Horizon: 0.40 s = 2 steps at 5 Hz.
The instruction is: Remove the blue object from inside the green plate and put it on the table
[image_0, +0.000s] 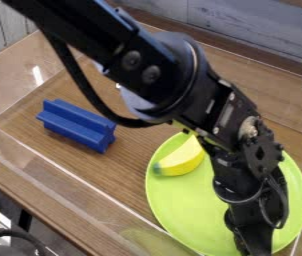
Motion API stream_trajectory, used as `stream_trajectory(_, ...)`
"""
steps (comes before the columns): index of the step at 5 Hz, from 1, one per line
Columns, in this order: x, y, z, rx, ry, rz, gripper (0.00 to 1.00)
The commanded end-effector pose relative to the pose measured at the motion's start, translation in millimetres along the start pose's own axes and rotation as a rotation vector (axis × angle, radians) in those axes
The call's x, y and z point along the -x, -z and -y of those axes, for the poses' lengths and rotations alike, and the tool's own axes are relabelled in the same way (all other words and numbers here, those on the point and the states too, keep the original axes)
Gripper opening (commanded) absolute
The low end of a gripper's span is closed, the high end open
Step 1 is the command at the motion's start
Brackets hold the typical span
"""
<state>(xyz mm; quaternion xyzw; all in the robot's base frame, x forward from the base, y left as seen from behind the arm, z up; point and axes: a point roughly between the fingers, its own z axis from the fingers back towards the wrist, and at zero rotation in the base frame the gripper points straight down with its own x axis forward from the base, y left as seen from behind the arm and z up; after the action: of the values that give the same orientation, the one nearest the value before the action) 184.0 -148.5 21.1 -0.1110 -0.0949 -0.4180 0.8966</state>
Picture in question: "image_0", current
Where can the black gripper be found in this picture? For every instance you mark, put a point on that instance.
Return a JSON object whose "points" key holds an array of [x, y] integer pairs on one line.
{"points": [[255, 213]]}

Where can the blue ridged block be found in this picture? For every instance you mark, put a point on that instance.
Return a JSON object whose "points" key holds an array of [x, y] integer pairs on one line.
{"points": [[77, 124]]}

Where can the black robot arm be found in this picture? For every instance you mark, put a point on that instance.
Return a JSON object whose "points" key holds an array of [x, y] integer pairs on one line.
{"points": [[171, 87]]}

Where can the green round plate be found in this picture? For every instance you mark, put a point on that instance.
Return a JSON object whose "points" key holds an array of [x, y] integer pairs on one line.
{"points": [[189, 212]]}

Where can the yellow banana-shaped toy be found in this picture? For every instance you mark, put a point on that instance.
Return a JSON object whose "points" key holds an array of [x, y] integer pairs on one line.
{"points": [[181, 160]]}

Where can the clear acrylic barrier wall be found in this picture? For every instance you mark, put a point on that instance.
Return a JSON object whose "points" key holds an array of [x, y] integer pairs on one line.
{"points": [[88, 195]]}

